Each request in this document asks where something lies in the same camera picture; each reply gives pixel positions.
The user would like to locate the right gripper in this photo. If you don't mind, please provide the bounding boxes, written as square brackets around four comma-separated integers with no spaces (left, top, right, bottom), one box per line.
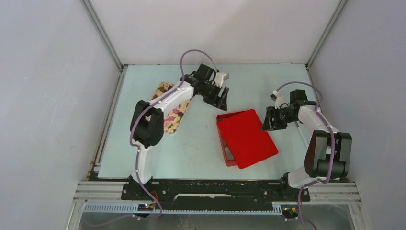
[260,106,299,131]

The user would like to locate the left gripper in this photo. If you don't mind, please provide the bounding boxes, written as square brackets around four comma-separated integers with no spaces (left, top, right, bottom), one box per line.
[200,81,228,111]

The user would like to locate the red box lid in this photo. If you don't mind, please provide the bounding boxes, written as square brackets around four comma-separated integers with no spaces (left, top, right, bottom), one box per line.
[219,109,279,169]

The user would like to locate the metal tongs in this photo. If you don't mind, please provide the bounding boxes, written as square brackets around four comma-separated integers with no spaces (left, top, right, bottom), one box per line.
[295,122,309,149]

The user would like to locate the red chocolate box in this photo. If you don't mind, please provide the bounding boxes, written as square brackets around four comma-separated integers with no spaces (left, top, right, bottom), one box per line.
[216,111,243,167]

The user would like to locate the floral tray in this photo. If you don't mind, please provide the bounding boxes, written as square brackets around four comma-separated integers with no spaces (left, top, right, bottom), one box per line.
[151,82,191,134]

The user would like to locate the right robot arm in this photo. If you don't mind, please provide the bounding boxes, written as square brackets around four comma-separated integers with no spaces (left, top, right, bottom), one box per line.
[261,89,352,200]

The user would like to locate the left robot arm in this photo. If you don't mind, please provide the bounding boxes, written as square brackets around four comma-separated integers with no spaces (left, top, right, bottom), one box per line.
[130,64,229,200]

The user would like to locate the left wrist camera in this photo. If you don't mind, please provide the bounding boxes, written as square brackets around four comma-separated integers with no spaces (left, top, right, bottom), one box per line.
[214,72,229,88]

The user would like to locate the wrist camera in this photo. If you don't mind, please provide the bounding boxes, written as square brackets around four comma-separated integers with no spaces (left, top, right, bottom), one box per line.
[214,72,229,88]
[271,90,288,109]

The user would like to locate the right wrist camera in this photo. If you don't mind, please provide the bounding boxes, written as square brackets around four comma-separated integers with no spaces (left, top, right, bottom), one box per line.
[271,90,288,109]

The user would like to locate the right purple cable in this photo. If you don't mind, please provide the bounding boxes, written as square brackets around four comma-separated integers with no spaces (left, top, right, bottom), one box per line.
[274,81,337,230]

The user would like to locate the purple cable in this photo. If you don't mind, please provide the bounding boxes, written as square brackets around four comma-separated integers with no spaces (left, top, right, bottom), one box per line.
[274,81,337,230]
[84,49,221,228]

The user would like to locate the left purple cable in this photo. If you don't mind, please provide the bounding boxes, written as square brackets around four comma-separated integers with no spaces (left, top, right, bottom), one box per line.
[84,49,221,228]

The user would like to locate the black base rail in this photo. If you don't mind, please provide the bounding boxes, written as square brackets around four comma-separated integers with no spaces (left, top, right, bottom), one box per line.
[121,179,310,211]

